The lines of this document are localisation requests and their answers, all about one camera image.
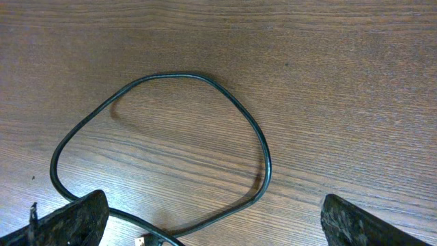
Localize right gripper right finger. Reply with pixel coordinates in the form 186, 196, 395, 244
320, 193, 430, 246

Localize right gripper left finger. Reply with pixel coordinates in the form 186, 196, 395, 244
1, 190, 109, 246

